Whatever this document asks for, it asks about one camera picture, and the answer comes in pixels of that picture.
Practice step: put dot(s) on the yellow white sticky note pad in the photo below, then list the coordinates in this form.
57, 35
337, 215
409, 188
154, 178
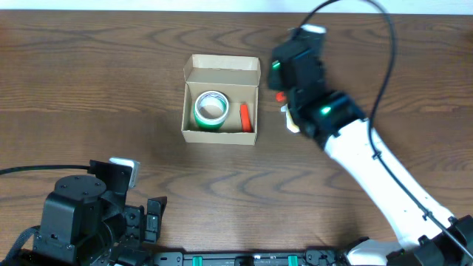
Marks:
290, 125

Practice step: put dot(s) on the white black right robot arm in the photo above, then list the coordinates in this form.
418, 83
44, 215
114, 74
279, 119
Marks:
427, 233

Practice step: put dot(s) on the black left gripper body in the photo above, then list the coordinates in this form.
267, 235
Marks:
151, 222

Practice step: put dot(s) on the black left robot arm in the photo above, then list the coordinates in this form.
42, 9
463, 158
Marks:
86, 221

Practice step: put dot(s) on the green tape roll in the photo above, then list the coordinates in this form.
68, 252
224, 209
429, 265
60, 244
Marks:
210, 119

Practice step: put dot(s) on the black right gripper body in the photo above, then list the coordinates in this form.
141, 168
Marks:
292, 99

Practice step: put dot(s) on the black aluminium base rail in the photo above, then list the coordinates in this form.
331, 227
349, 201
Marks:
311, 256

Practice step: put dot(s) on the white tape roll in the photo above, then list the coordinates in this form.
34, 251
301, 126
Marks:
210, 99

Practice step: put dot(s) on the brown cardboard box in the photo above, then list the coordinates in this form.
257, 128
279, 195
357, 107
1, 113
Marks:
237, 77

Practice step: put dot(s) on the red box cutter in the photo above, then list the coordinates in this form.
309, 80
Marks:
280, 97

